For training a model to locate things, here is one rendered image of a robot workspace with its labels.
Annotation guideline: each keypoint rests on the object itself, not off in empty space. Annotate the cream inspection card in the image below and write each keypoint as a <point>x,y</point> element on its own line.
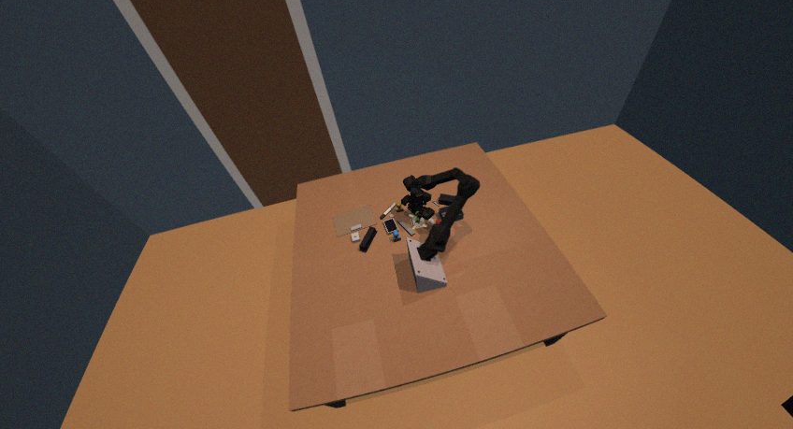
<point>417,224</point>

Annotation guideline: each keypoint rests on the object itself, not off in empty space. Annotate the white cylinder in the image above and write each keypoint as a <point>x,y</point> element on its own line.
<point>387,211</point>

